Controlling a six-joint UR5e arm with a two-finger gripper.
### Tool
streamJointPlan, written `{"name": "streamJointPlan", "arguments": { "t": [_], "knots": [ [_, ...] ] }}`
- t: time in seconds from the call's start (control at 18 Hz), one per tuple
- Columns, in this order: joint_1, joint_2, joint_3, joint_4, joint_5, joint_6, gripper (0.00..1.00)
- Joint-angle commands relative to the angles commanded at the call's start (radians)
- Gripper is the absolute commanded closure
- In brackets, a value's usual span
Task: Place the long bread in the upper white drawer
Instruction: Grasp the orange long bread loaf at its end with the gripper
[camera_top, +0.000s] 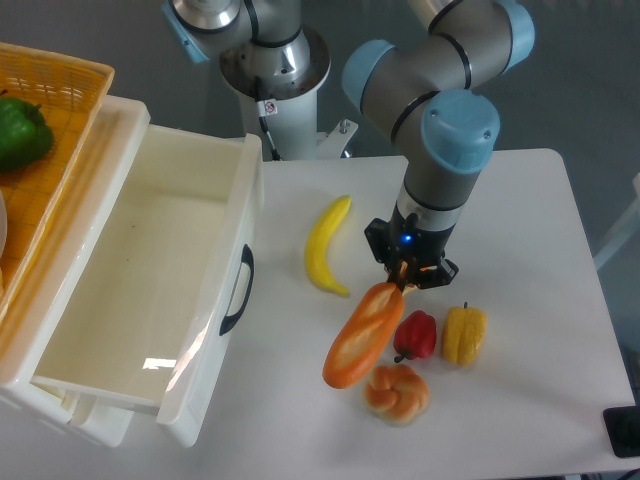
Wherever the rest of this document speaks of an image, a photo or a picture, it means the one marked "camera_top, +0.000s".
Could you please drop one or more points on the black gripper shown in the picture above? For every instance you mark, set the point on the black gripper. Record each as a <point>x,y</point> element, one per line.
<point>411,246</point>

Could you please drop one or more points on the long orange baguette bread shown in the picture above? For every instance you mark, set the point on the long orange baguette bread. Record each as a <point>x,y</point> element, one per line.
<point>365,335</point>

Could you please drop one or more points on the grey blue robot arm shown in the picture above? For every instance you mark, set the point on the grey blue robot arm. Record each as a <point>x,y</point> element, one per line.
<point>423,101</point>

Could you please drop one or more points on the round knotted bread roll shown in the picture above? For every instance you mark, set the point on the round knotted bread roll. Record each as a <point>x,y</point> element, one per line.
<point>396,393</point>

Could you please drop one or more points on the open white upper drawer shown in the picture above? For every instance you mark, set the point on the open white upper drawer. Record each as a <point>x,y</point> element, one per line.
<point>141,329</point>

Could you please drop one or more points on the red bell pepper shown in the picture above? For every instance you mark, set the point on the red bell pepper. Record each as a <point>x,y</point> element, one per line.
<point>415,337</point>

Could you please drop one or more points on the yellow bell pepper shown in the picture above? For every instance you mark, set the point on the yellow bell pepper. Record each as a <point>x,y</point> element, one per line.
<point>463,334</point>

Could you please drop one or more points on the yellow banana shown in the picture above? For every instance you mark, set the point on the yellow banana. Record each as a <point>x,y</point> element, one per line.
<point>317,246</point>

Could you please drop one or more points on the black device at table edge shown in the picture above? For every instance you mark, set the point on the black device at table edge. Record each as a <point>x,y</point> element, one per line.
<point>622,426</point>

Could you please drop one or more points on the yellow woven plastic basket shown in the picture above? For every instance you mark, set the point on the yellow woven plastic basket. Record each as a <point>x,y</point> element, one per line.
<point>49,103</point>

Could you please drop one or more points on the green bell pepper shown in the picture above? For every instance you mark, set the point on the green bell pepper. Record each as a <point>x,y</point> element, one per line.
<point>25,135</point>

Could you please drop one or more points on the dark blue drawer handle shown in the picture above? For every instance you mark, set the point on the dark blue drawer handle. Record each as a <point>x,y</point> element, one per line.
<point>241,292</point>

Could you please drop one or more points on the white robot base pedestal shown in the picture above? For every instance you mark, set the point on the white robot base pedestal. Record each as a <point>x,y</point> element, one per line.
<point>277,89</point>

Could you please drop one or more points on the white frame at right edge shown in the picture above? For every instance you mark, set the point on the white frame at right edge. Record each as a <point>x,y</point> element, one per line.
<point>621,231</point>

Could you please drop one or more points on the white drawer cabinet frame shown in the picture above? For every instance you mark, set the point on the white drawer cabinet frame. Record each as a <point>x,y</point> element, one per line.
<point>86,203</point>

